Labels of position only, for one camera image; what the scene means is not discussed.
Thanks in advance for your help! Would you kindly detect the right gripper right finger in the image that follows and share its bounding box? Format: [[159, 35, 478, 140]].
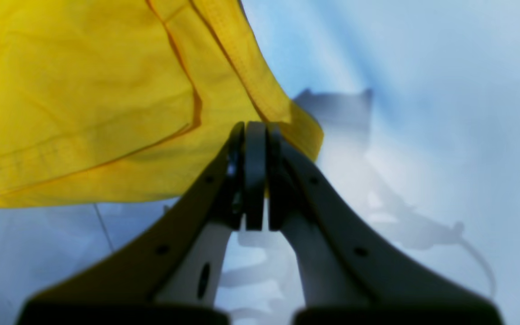
[[266, 124, 503, 325]]

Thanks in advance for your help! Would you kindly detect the orange yellow t-shirt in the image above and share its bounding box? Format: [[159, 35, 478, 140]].
[[0, 0, 324, 209]]

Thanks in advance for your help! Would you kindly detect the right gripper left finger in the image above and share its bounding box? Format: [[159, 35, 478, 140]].
[[18, 122, 267, 325]]

